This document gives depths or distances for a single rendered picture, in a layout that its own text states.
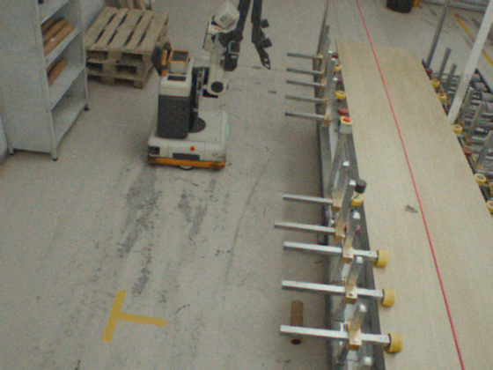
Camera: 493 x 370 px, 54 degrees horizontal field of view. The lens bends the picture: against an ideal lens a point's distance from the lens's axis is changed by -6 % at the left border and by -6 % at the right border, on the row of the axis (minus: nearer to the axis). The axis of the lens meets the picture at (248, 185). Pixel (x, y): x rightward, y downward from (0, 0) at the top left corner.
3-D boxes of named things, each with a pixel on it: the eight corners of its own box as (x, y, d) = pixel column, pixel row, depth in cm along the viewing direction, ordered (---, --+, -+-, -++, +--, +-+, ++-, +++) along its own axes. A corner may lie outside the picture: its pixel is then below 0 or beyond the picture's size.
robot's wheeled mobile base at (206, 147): (146, 165, 434) (145, 141, 418) (156, 125, 483) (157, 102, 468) (224, 172, 438) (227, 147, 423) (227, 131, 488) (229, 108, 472)
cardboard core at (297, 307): (290, 336, 308) (291, 299, 332) (289, 344, 313) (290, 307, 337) (304, 338, 309) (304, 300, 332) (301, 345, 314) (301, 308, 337)
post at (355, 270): (331, 326, 249) (356, 261, 219) (331, 320, 251) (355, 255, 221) (338, 327, 249) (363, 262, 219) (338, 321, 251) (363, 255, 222)
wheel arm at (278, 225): (273, 229, 274) (274, 224, 271) (273, 225, 276) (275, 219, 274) (352, 240, 274) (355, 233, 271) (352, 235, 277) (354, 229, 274)
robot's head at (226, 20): (212, 20, 376) (226, 7, 369) (213, 11, 392) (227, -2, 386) (224, 33, 382) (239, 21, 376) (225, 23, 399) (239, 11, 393)
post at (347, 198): (329, 249, 285) (349, 182, 256) (329, 245, 288) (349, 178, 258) (335, 250, 285) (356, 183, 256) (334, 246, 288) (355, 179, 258)
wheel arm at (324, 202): (282, 202, 294) (283, 196, 291) (282, 197, 297) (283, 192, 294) (356, 211, 294) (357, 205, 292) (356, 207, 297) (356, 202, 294)
